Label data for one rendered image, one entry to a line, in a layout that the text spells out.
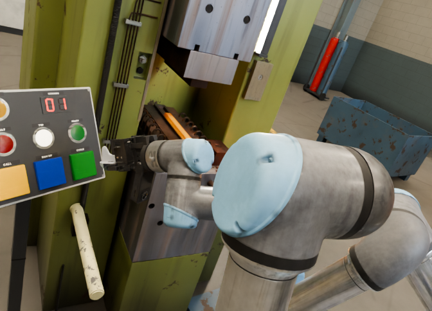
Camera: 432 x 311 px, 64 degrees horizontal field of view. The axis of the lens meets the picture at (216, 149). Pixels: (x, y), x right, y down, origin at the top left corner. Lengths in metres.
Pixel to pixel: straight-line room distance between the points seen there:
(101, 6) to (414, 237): 1.05
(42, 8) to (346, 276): 1.45
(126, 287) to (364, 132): 3.98
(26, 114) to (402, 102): 9.23
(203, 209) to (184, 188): 0.06
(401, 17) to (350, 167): 9.99
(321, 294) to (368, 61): 9.90
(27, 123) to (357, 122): 4.50
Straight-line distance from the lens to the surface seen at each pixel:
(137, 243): 1.50
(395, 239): 0.75
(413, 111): 9.57
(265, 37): 1.47
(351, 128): 5.12
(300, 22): 1.60
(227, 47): 1.26
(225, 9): 1.23
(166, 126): 1.51
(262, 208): 0.34
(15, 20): 6.48
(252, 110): 1.61
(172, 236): 1.54
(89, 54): 1.26
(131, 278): 1.64
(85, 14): 1.23
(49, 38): 1.69
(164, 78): 1.74
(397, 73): 9.97
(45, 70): 1.73
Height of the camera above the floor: 1.57
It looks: 24 degrees down
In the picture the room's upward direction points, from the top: 19 degrees clockwise
